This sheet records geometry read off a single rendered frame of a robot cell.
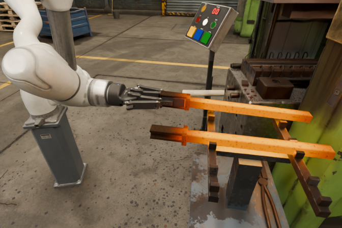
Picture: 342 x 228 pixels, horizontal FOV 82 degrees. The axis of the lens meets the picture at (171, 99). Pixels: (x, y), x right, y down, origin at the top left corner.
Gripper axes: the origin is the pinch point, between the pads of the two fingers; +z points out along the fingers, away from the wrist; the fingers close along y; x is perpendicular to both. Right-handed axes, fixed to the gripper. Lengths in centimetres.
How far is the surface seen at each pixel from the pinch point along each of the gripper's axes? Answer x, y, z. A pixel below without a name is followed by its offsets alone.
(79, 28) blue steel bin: -86, -432, -294
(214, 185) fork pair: -3.0, 26.3, 11.7
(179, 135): -3.2, 12.5, 3.3
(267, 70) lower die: -2, -36, 39
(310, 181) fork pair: -3.4, 22.1, 32.1
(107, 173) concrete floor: -104, -43, -56
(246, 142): -2.6, 12.9, 20.3
